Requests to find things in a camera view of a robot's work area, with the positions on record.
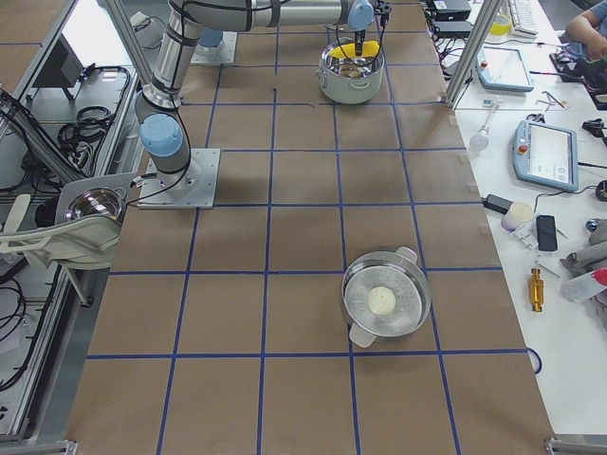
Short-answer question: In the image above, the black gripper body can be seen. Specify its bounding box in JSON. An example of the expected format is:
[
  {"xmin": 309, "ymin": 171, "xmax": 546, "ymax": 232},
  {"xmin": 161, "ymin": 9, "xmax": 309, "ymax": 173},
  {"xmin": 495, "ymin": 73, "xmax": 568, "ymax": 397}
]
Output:
[{"xmin": 372, "ymin": 0, "xmax": 392, "ymax": 24}]

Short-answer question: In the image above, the yellow corn cob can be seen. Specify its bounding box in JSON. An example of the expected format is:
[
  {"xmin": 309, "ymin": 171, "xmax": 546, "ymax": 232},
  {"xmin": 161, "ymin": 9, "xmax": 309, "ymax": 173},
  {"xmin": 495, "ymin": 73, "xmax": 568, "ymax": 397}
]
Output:
[{"xmin": 329, "ymin": 41, "xmax": 380, "ymax": 59}]

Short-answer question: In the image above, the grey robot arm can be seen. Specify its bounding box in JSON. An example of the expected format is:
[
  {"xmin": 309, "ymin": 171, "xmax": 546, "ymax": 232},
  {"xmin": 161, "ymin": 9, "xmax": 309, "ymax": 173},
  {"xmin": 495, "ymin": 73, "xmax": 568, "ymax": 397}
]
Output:
[{"xmin": 136, "ymin": 1, "xmax": 391, "ymax": 198}]

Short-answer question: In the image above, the pale green cooking pot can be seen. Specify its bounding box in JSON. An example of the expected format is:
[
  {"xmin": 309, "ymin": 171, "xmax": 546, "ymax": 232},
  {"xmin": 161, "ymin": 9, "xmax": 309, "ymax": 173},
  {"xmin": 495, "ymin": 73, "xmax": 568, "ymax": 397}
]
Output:
[{"xmin": 316, "ymin": 37, "xmax": 385, "ymax": 104}]

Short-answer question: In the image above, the silver steamer pot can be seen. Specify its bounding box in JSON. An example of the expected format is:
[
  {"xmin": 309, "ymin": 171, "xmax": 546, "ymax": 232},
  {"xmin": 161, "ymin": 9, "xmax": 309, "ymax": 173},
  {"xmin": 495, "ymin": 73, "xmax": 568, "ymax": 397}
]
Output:
[{"xmin": 341, "ymin": 246, "xmax": 432, "ymax": 348}]

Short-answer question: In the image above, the yellow tape roll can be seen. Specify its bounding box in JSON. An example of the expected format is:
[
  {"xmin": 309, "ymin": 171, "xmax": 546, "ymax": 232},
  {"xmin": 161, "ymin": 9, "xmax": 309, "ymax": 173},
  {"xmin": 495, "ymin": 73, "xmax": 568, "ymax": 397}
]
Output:
[{"xmin": 489, "ymin": 14, "xmax": 511, "ymax": 36}]

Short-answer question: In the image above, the far teach pendant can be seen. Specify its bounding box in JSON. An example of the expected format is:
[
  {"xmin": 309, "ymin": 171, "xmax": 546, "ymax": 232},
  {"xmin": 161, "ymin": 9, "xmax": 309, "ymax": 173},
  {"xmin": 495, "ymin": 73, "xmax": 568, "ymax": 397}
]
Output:
[{"xmin": 476, "ymin": 46, "xmax": 534, "ymax": 93}]

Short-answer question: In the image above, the teach pendant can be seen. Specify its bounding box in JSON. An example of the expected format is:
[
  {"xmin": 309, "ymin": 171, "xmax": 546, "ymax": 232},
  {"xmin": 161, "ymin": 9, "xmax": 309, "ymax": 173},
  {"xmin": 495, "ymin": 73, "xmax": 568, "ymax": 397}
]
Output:
[
  {"xmin": 512, "ymin": 120, "xmax": 579, "ymax": 192},
  {"xmin": 476, "ymin": 46, "xmax": 534, "ymax": 93}
]

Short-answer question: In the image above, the white light bulb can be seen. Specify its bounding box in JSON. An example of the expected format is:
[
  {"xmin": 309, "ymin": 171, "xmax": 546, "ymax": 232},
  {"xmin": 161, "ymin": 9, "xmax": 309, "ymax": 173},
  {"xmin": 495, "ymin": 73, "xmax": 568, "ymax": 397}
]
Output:
[{"xmin": 469, "ymin": 98, "xmax": 501, "ymax": 155}]

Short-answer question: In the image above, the near teach pendant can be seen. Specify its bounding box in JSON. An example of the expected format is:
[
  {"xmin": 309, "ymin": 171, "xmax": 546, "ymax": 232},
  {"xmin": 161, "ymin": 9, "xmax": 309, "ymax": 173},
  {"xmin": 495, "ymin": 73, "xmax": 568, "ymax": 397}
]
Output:
[{"xmin": 512, "ymin": 120, "xmax": 579, "ymax": 192}]

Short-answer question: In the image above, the black power adapter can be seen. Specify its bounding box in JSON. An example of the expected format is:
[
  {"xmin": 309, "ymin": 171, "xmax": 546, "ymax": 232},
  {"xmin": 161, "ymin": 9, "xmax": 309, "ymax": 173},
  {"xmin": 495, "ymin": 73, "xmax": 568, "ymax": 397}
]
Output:
[{"xmin": 482, "ymin": 193, "xmax": 513, "ymax": 215}]

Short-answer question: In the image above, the purple white cup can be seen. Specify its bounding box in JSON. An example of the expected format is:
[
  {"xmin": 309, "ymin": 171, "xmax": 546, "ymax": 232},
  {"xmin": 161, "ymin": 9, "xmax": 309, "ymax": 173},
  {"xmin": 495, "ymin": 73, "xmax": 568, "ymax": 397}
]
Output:
[{"xmin": 501, "ymin": 202, "xmax": 534, "ymax": 231}]

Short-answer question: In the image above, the white steamed bun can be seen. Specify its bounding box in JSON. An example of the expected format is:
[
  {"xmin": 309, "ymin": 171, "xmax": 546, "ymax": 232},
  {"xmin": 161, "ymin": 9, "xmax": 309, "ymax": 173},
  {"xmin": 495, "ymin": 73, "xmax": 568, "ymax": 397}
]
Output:
[{"xmin": 367, "ymin": 286, "xmax": 396, "ymax": 316}]

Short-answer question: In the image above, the black phone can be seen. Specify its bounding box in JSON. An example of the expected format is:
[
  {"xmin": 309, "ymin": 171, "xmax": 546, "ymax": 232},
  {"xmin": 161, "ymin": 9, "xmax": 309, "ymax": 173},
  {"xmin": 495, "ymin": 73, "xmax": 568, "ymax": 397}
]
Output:
[{"xmin": 536, "ymin": 215, "xmax": 558, "ymax": 252}]

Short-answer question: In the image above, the metal bowl on tray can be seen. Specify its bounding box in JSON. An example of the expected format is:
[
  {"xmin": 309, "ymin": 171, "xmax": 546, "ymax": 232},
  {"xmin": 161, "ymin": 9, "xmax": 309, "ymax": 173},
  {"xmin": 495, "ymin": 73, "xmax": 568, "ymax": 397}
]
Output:
[{"xmin": 64, "ymin": 188, "xmax": 123, "ymax": 222}]

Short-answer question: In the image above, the gold brass fitting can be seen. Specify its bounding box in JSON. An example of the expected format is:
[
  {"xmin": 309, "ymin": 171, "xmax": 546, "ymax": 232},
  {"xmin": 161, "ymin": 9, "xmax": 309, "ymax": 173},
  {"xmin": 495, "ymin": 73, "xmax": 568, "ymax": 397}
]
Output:
[{"xmin": 527, "ymin": 267, "xmax": 544, "ymax": 313}]

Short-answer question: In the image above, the white plastic chair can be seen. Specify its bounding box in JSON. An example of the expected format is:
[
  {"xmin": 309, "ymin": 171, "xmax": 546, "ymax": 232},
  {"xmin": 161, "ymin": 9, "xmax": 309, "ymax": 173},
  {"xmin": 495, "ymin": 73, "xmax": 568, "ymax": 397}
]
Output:
[{"xmin": 0, "ymin": 172, "xmax": 138, "ymax": 271}]

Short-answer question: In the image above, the aluminium frame post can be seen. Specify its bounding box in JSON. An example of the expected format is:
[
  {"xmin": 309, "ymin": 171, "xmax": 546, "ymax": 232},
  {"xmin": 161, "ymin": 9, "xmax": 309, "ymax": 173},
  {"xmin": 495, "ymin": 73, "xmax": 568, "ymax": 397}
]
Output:
[{"xmin": 445, "ymin": 0, "xmax": 502, "ymax": 108}]

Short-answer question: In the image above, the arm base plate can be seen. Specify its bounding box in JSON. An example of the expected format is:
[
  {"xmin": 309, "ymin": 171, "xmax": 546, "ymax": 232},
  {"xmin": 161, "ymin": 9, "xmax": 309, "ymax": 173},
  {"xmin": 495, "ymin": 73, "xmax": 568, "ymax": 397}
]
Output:
[
  {"xmin": 191, "ymin": 28, "xmax": 238, "ymax": 66},
  {"xmin": 137, "ymin": 148, "xmax": 221, "ymax": 209}
]

